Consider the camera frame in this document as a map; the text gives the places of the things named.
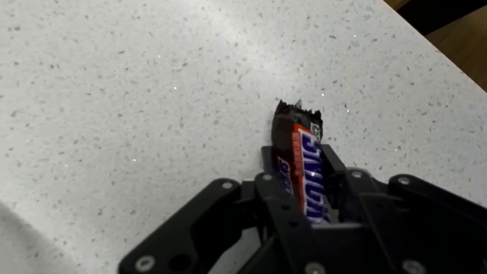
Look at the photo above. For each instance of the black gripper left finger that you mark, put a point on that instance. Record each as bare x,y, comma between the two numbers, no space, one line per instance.
193,238

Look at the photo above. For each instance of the brown snickers candy bar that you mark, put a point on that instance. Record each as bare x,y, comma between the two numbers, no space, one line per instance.
298,160

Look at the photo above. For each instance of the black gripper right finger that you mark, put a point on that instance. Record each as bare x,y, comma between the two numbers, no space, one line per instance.
403,226

